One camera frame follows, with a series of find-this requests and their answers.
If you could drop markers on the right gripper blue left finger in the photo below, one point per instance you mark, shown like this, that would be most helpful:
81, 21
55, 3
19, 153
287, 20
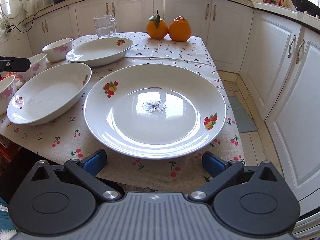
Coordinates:
85, 172

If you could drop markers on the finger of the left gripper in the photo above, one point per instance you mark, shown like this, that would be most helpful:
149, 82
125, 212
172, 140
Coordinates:
14, 64

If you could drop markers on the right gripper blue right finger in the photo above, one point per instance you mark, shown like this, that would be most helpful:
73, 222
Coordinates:
224, 174

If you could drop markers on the glass mug with water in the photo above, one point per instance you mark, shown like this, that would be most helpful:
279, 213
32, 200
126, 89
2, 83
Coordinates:
106, 26

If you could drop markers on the black wok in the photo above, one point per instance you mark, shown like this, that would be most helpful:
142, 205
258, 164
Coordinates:
306, 6

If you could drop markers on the orange with leaf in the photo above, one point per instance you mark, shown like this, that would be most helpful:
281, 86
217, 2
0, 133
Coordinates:
157, 28

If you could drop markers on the large round fruit plate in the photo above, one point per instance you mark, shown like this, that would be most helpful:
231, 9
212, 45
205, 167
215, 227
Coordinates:
155, 111

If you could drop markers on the white floral bowl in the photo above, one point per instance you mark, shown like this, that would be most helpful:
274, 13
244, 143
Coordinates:
7, 91
38, 64
58, 50

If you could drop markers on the cherry print tablecloth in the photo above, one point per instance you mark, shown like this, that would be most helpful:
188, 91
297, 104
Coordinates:
68, 136

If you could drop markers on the bumpy orange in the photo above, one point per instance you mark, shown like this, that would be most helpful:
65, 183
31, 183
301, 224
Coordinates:
179, 30

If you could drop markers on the grey floor mat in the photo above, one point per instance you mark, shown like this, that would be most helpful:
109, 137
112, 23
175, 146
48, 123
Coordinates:
244, 122

